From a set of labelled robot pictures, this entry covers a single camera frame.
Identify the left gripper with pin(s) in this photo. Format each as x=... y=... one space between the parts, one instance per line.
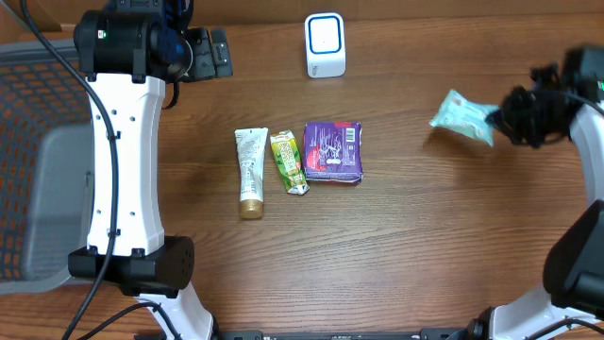
x=204 y=54

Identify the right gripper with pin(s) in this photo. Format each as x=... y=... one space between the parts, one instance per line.
x=501 y=119

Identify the teal wipes packet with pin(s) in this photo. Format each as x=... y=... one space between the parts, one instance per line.
x=467 y=118

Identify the white tube gold cap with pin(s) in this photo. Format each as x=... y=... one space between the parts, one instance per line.
x=251 y=145

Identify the green yellow drink pouch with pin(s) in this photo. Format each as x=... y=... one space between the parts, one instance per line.
x=289 y=164

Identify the purple pad package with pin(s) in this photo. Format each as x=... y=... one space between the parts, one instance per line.
x=332 y=152

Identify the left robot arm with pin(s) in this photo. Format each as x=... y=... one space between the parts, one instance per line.
x=128 y=54

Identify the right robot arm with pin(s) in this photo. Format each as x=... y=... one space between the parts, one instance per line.
x=571 y=292

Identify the white barcode scanner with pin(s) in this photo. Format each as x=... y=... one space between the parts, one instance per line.
x=325 y=45

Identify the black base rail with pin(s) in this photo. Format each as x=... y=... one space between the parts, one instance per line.
x=424 y=334

